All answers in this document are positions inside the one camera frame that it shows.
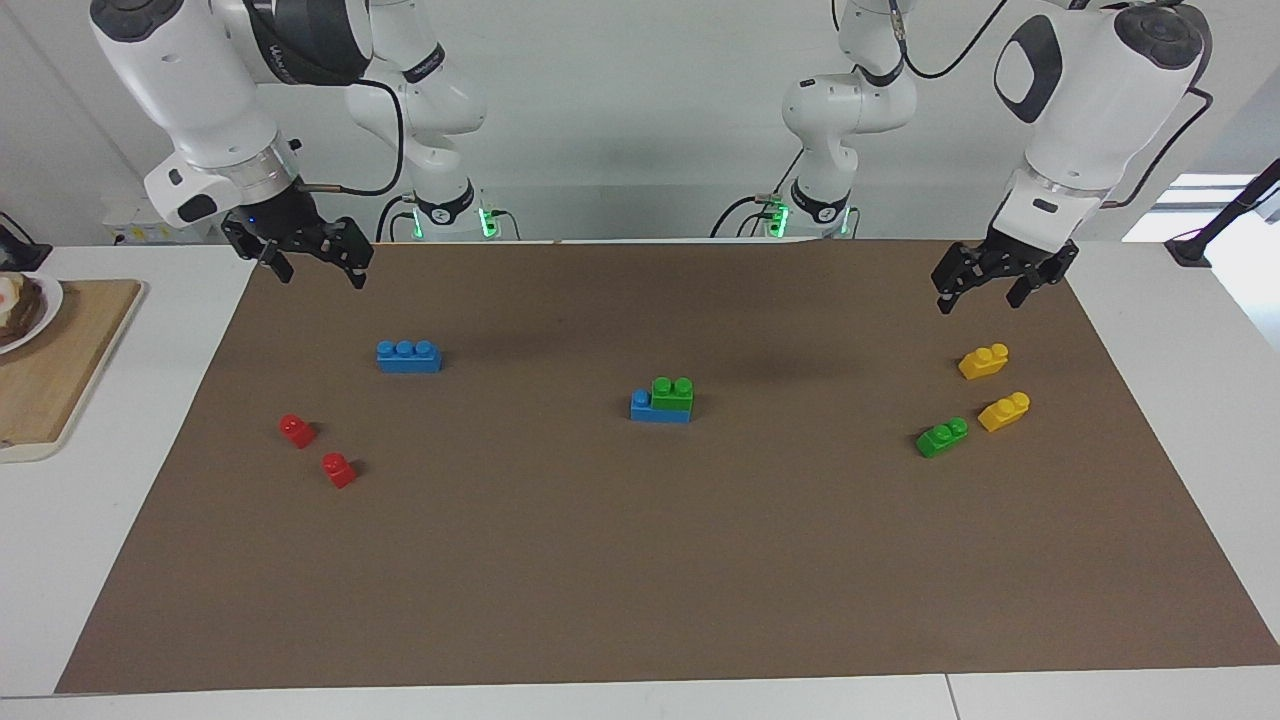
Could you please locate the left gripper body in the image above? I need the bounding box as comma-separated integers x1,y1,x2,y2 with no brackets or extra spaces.
985,226,1081,271

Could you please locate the black stand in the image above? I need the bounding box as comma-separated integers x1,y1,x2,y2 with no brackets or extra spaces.
1164,157,1280,269
0,211,54,273

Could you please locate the black cable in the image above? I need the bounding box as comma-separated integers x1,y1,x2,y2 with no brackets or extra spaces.
374,193,417,243
886,0,1013,80
1100,88,1216,210
300,78,407,198
709,193,779,240

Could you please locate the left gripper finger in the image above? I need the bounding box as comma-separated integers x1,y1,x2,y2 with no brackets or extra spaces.
1005,250,1080,310
931,242,1007,316

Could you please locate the yellow two-stud block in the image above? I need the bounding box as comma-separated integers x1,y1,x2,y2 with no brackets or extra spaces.
977,391,1033,434
957,343,1011,382

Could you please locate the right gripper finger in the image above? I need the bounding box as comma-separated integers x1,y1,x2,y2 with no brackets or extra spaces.
300,215,375,292
221,218,296,285

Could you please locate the blue three-stud block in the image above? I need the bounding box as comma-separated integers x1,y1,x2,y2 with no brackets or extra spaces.
376,340,444,375
629,388,694,425

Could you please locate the white plate with food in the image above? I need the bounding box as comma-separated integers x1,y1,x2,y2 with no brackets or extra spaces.
0,271,65,356

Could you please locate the wooden cutting board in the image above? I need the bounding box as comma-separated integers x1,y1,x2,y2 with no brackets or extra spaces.
0,279,145,464

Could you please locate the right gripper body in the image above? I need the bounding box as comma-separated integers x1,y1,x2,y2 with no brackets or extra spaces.
226,178,333,249

